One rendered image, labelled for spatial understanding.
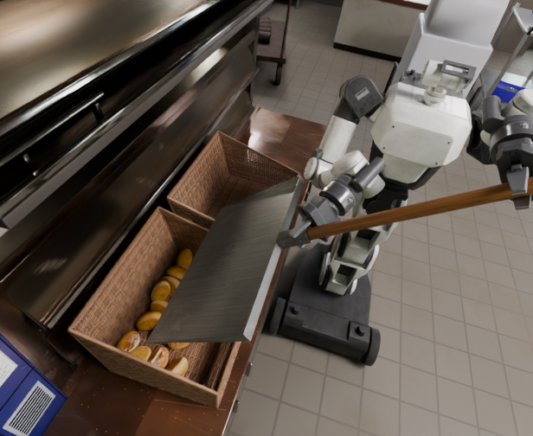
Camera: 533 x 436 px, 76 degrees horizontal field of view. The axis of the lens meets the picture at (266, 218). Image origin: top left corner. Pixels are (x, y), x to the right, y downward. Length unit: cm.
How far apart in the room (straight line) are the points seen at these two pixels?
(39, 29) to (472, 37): 330
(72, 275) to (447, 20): 334
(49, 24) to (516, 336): 270
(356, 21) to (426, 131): 458
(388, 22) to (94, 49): 494
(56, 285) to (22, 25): 63
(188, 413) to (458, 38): 339
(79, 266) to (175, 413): 57
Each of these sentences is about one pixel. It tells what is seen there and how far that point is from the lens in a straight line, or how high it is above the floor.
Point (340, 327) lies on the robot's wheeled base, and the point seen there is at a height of 19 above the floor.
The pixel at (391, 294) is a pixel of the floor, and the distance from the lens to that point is 241.
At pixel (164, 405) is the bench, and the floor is 58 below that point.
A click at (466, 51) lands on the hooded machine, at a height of 91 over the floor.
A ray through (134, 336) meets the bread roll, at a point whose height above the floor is 65.
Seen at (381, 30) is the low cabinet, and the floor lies 37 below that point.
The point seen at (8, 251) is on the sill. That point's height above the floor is 118.
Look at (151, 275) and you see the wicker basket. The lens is 145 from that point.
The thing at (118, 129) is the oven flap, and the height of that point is 140.
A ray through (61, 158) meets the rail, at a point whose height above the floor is 143.
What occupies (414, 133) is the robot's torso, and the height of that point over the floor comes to 134.
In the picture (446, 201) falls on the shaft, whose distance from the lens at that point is 74.
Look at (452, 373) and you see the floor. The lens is 234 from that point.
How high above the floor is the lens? 185
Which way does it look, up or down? 47 degrees down
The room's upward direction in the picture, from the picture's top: 10 degrees clockwise
